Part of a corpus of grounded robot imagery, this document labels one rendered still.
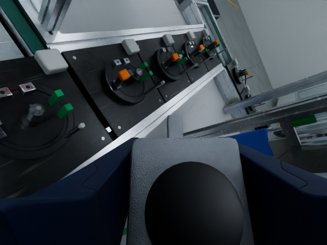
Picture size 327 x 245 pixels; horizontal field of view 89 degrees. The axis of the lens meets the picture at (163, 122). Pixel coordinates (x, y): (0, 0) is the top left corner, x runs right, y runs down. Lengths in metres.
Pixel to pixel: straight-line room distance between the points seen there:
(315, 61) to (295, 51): 0.93
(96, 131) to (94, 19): 0.47
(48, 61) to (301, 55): 10.46
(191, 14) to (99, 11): 0.74
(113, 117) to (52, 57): 0.18
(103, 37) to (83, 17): 0.18
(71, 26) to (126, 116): 0.37
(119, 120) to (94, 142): 0.09
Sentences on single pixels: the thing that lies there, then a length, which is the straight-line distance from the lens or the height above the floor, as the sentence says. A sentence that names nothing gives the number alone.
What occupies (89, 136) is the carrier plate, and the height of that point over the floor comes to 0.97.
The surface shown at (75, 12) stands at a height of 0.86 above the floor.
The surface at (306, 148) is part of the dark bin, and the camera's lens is 0.31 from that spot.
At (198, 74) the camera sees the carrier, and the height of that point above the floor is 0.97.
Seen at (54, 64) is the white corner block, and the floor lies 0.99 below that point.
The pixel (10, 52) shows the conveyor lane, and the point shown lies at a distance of 0.51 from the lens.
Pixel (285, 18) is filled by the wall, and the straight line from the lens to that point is 10.68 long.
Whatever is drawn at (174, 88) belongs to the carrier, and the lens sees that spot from 0.68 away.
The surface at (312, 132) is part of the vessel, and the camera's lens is 0.97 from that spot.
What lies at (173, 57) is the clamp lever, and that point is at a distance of 0.58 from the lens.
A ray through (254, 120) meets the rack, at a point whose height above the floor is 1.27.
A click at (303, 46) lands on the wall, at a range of 10.59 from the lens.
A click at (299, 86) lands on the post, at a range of 1.23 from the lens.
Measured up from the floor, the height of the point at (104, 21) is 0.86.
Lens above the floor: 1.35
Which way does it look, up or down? 42 degrees down
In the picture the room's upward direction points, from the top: 69 degrees clockwise
